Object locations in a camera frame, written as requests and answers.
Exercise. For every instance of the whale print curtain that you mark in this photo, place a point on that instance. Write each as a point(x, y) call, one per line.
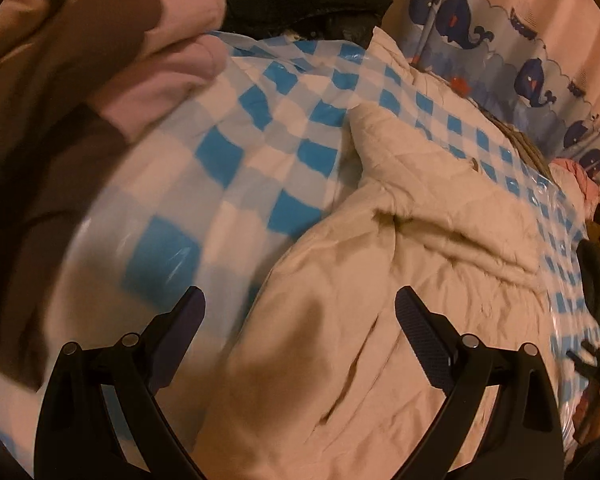
point(530, 35)

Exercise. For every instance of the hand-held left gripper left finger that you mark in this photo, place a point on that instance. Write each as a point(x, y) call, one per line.
point(182, 330)

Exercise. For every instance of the pink cloth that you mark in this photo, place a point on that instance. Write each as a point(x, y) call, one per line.
point(580, 180)

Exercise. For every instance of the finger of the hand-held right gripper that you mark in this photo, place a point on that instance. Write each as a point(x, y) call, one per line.
point(592, 360)

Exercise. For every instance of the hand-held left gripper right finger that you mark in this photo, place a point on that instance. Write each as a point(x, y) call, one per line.
point(422, 332)

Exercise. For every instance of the blue white checkered plastic sheet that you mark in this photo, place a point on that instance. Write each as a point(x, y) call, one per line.
point(260, 125)

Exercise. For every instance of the pink and brown garment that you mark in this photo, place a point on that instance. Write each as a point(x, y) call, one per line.
point(170, 75)

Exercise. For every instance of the brown knitted cloth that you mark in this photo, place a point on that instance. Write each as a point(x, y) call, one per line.
point(527, 147)

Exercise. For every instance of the dark green cloth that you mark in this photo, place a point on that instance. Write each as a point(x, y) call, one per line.
point(597, 270)

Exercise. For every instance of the white padded jacket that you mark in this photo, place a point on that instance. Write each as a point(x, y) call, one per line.
point(380, 260)

